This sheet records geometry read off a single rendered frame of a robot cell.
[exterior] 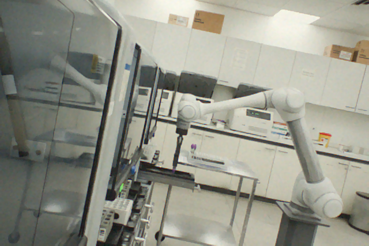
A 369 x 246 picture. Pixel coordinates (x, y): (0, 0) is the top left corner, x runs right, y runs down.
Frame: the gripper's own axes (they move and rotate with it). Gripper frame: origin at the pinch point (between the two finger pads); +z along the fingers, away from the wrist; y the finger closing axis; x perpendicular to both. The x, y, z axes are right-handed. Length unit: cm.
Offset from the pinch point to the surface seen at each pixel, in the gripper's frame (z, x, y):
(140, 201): 6, -13, 58
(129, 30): -54, -21, 109
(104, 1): -56, -23, 123
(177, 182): 9.9, 3.5, 11.0
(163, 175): 7.6, -5.5, 10.9
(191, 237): 60, 24, -28
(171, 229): 60, 9, -34
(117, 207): 2, -19, 78
